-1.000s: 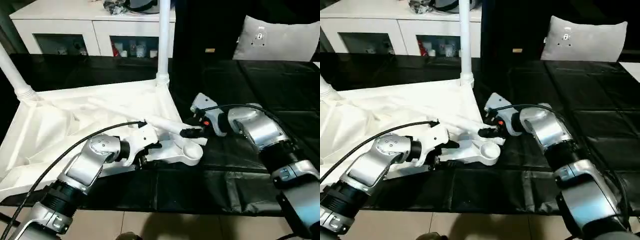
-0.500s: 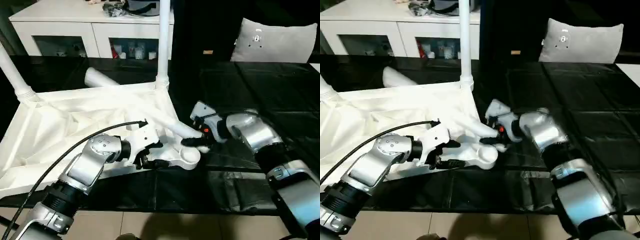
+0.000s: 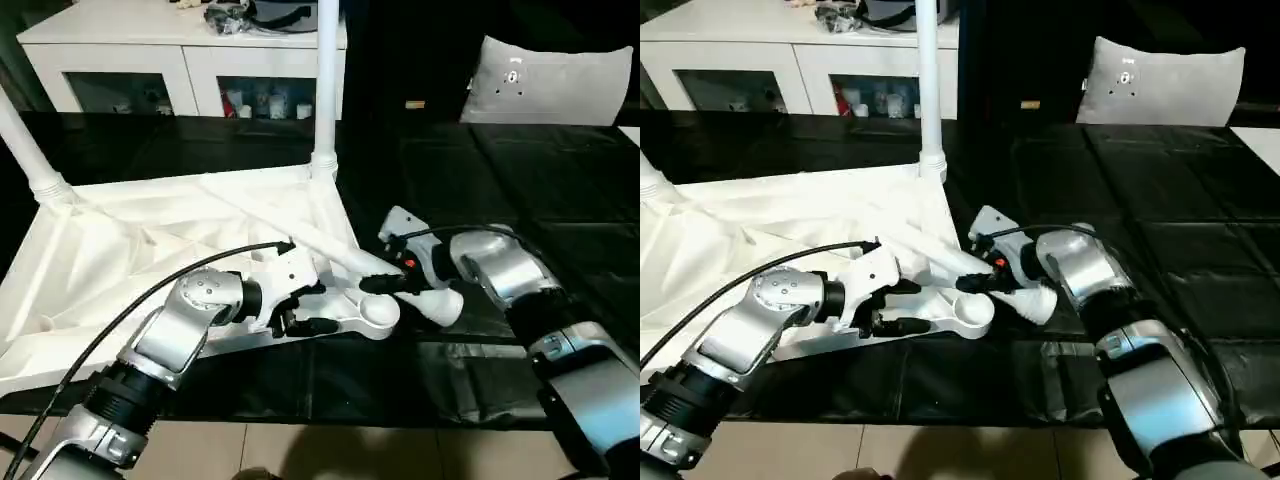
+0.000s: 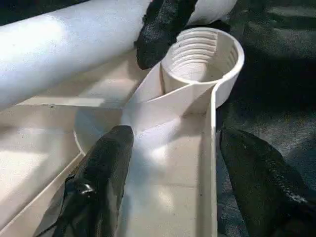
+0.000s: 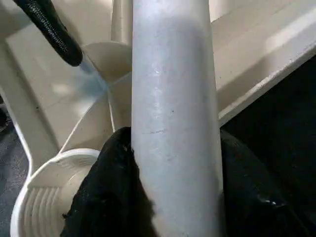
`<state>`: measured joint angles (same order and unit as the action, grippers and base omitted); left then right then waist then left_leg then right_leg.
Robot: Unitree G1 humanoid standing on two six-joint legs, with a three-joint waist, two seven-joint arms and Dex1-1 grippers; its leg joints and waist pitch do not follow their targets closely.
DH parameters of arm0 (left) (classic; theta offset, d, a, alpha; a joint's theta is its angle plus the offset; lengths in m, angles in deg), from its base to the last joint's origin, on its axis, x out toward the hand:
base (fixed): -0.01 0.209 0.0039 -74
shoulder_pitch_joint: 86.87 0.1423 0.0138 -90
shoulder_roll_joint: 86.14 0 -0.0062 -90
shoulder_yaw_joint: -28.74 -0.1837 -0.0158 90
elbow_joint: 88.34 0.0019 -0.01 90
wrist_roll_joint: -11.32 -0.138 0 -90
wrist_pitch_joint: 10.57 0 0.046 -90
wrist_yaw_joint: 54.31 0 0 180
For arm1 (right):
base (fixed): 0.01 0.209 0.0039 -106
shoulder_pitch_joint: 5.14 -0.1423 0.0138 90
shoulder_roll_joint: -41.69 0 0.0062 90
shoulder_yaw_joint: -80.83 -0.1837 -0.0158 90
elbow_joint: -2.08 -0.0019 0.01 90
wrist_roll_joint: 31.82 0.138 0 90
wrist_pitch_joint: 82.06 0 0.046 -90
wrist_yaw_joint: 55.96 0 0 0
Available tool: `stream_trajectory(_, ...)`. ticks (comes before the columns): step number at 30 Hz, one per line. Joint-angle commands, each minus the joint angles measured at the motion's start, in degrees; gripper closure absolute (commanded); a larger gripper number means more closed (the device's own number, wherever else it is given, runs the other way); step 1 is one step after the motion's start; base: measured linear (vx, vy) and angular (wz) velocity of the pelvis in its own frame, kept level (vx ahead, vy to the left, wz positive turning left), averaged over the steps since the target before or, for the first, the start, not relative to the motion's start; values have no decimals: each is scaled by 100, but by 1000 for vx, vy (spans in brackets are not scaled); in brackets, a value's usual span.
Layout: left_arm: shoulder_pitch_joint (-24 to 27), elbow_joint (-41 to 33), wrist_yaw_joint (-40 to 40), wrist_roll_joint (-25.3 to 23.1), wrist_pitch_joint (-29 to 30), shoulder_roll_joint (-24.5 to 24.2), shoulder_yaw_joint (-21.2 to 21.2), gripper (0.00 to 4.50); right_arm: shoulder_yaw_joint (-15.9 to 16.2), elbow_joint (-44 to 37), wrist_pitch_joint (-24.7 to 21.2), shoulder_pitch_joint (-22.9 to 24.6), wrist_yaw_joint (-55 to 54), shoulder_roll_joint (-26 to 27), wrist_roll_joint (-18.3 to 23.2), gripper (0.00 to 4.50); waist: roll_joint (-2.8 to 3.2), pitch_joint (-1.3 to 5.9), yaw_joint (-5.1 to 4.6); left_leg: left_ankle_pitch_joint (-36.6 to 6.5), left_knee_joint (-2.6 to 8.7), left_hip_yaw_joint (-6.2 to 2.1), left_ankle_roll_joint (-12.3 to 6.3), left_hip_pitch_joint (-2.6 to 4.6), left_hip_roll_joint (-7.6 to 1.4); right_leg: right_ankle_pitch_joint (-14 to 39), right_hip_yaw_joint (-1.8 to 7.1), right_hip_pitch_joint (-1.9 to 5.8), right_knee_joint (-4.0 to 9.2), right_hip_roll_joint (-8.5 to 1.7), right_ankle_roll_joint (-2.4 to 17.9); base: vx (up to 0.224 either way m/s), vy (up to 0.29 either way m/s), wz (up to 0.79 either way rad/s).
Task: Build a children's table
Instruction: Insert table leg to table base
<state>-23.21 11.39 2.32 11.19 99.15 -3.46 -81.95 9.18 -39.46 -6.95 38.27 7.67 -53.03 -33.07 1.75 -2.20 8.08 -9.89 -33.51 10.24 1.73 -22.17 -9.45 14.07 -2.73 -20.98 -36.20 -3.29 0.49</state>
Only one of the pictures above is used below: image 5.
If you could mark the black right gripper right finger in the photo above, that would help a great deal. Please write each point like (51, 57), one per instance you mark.
(261, 197)

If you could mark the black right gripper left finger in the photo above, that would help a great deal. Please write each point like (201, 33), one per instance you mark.
(108, 197)

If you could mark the white plastic table top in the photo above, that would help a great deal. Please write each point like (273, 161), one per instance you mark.
(59, 98)

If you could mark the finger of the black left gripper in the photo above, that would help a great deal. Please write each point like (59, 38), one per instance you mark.
(54, 29)

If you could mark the white plastic table leg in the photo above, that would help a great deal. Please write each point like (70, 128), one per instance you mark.
(173, 98)

